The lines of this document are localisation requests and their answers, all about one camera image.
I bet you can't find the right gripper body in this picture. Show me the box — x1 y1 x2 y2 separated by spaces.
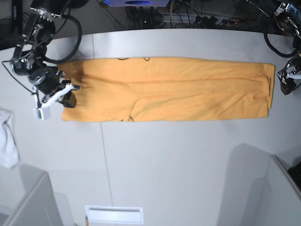
28 66 67 98

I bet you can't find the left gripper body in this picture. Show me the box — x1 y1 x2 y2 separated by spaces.
281 56 301 80

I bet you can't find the orange T-shirt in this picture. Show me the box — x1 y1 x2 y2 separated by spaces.
59 57 275 122

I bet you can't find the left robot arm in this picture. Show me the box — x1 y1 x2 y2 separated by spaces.
264 0 301 95

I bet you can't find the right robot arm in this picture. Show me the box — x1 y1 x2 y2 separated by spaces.
9 0 87 108

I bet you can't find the white cloth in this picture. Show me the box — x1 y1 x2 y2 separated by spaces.
0 109 19 169

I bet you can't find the black keyboard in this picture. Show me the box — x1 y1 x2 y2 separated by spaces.
288 162 301 189

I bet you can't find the grey box right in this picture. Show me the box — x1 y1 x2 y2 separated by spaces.
241 155 301 226

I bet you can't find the grey box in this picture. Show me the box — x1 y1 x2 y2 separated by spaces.
241 155 301 226
0 171 63 226

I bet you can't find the grey box left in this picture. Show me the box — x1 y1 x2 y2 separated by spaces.
0 171 63 226

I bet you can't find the white slotted tray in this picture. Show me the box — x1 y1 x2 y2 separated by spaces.
85 205 144 225

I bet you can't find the wooden pencil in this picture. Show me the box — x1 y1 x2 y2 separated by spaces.
85 216 89 226

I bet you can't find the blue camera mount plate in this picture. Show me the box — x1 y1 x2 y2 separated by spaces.
104 0 170 7

